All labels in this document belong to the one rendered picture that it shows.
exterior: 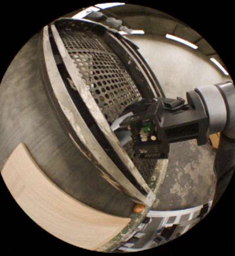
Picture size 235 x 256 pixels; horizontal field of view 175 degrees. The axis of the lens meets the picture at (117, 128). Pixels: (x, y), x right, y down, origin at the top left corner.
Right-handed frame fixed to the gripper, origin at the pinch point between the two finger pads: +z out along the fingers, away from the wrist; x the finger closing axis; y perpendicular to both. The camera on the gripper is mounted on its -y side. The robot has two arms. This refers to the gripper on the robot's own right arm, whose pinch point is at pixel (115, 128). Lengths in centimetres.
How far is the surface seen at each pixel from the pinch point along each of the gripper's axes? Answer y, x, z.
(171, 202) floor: -12, 153, -9
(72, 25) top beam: -11, -72, -2
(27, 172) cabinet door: 24.0, -6.0, 0.3
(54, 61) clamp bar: 9.4, -20.1, -5.0
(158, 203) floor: -6, 139, 11
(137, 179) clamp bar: 7.1, 12.1, -4.9
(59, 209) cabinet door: 26.3, 3.9, 0.4
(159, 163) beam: -17.3, 37.9, 0.2
